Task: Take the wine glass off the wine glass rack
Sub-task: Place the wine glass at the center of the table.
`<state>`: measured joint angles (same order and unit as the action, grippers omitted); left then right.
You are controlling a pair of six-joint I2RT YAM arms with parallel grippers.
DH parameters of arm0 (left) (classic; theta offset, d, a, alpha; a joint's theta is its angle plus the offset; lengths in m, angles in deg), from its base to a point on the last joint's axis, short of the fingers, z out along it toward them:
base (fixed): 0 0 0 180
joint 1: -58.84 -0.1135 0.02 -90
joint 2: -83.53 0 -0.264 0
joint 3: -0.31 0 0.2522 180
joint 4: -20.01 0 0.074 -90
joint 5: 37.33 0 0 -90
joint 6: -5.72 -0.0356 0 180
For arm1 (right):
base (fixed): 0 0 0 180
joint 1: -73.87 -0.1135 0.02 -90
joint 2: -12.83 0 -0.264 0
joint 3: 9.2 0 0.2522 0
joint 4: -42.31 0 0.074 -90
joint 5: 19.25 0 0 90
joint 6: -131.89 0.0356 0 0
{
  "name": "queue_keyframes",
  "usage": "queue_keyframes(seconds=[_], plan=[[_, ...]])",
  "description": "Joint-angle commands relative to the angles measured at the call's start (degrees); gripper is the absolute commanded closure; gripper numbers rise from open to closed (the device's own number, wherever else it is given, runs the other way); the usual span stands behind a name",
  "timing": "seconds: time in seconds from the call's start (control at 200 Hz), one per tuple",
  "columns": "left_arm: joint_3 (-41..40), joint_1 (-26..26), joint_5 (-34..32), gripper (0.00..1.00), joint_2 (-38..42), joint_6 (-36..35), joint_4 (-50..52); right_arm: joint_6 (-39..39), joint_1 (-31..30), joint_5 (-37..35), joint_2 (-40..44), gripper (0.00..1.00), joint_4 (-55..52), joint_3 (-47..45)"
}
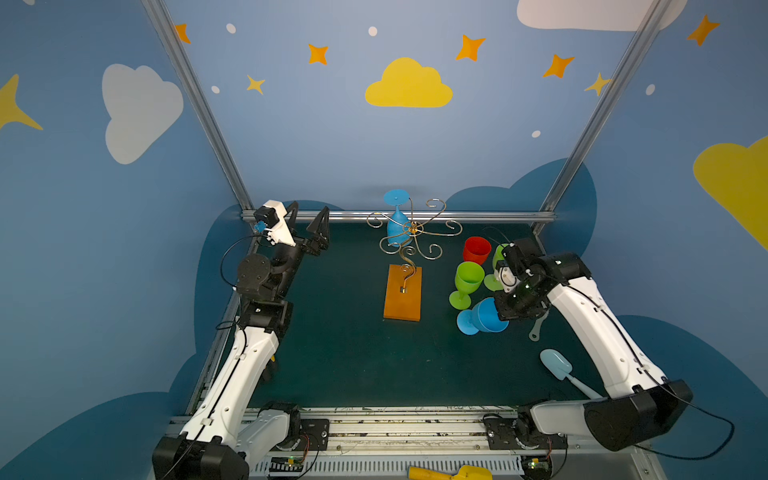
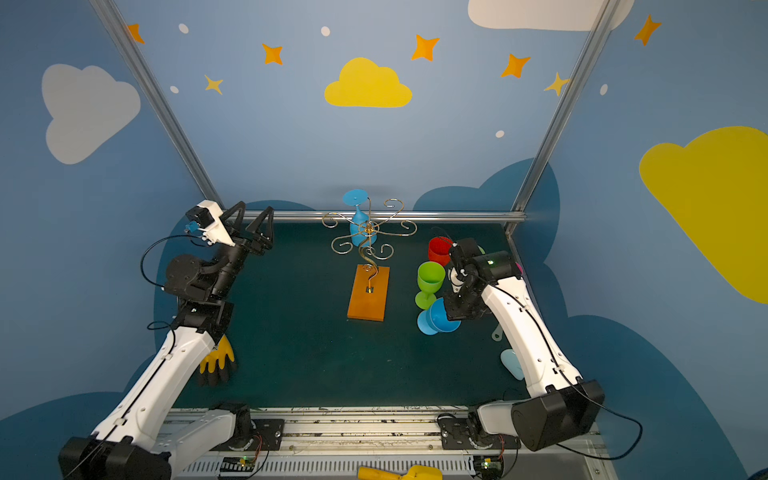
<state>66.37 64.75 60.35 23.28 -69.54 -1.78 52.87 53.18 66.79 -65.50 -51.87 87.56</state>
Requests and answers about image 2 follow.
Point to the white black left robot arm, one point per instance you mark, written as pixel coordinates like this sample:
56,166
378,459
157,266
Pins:
125,444

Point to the green wine glass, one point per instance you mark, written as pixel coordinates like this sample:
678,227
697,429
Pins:
430,278

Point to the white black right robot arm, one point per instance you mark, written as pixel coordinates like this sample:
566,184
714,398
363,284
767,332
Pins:
561,404

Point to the aluminium corner post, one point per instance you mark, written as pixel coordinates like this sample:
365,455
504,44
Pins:
584,66
113,22

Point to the aluminium right corner post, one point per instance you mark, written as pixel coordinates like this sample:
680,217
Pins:
584,66

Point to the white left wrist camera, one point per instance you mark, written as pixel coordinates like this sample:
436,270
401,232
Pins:
208,218

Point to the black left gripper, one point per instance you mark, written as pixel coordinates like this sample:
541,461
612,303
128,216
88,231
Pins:
244,238

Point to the red wine glass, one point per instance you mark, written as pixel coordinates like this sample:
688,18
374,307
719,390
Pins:
439,249

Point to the aluminium front base rails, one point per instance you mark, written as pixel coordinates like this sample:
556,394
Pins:
327,442

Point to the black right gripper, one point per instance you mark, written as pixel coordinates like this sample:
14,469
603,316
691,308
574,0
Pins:
454,308

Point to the aluminium left corner post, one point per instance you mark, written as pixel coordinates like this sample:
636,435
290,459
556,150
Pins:
113,22

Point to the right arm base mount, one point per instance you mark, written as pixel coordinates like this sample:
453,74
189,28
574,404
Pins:
463,431

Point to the blue wine glass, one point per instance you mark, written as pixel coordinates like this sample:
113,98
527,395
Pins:
359,236
434,320

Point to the yellow black work glove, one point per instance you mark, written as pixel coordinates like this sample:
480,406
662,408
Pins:
218,365

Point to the gold wire glass rack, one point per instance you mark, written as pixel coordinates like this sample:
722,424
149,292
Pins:
390,224

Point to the light blue scoop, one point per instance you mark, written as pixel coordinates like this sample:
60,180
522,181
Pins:
512,364

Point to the orange wooden rack base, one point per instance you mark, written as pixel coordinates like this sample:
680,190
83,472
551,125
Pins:
368,294

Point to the white dish brush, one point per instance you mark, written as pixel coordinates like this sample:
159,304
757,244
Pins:
497,334

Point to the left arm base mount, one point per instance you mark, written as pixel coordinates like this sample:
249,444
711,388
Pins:
251,432

